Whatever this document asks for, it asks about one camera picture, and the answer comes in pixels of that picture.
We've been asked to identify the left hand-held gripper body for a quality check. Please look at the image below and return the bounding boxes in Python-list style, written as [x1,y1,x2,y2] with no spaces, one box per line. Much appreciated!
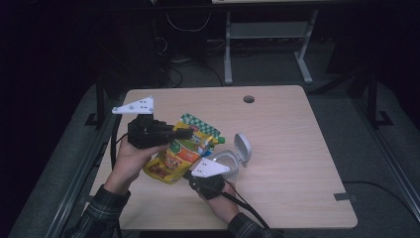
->
[111,95,178,150]

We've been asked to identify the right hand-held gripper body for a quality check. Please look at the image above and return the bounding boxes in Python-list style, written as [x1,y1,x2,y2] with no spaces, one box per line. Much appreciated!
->
[188,157,232,201]

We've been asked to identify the yellow seasoning pouch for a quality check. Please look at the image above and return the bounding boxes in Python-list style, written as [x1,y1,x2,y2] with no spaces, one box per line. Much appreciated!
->
[142,112,227,185]

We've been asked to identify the person's right hand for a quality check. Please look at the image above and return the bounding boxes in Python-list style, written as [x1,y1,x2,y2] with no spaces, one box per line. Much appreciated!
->
[197,181,241,226]

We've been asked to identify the person's left hand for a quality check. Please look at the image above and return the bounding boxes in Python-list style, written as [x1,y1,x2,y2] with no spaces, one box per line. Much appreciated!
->
[104,137,170,196]

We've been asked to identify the grey tape piece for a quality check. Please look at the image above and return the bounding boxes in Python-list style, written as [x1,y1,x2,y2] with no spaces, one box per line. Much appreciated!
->
[333,192,359,202]

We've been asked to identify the black metal stand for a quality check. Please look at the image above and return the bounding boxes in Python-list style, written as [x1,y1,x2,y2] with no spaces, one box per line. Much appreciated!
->
[346,63,394,129]

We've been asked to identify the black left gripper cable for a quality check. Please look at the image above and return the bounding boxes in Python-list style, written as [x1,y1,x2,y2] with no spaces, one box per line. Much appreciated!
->
[109,113,131,172]

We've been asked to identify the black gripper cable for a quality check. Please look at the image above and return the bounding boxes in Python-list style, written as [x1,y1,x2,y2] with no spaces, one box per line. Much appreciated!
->
[109,113,131,172]
[220,178,271,231]

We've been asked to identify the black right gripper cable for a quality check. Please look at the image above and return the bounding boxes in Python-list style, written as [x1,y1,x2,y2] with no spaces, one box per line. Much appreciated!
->
[220,178,271,231]

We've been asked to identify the grey metal floor rail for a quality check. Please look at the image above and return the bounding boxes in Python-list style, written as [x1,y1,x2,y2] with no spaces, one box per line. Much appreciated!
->
[355,98,420,222]
[39,108,117,238]

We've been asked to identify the white hanging cable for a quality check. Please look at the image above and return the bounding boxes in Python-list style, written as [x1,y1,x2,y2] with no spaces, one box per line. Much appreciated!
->
[165,12,212,33]

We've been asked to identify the white metal desk frame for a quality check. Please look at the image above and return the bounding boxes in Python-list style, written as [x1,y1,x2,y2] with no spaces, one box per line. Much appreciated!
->
[223,9,320,85]

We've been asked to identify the black floor cable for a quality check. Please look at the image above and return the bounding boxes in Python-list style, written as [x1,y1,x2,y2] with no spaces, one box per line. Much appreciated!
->
[343,179,420,216]

